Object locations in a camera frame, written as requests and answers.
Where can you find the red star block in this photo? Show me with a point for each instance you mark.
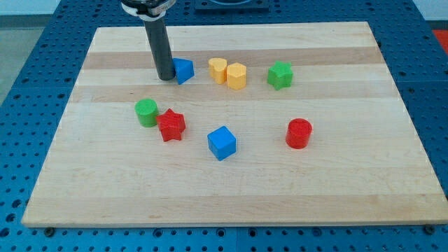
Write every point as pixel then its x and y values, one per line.
pixel 171 125

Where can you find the wooden board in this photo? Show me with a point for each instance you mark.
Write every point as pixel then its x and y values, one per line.
pixel 281 124

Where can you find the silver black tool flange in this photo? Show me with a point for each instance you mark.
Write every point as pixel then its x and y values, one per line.
pixel 150 8

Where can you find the blue cube block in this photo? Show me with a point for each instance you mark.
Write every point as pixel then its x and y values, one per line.
pixel 222 143

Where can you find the yellow heart block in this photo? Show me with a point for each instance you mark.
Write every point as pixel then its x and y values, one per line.
pixel 218 69

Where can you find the yellow hexagon block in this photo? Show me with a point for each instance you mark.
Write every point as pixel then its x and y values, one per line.
pixel 236 76

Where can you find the green cylinder block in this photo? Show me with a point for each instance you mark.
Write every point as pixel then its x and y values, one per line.
pixel 146 111

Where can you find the red cylinder block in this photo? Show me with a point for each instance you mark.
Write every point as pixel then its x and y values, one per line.
pixel 298 133

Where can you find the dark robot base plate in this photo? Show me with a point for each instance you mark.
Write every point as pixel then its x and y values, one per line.
pixel 231 5

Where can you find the blue triangle block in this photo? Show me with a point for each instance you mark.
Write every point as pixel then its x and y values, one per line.
pixel 184 69

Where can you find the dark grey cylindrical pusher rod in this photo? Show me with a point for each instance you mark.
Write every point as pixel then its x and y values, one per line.
pixel 160 48

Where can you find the green star block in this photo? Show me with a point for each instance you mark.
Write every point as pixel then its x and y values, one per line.
pixel 280 75

